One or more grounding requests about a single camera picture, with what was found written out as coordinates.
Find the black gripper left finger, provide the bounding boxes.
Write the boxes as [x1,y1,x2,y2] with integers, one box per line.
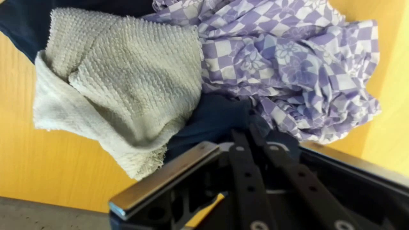
[229,129,278,230]

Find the cream knit towel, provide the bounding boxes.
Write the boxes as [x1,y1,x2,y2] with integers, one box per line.
[32,6,206,181]

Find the purple checkered cloth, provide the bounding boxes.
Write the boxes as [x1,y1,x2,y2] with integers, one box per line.
[142,0,383,147]

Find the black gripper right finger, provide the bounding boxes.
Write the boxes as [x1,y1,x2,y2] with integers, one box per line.
[248,124,355,230]

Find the navy blue garment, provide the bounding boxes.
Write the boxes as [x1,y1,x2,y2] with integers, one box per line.
[0,0,301,166]

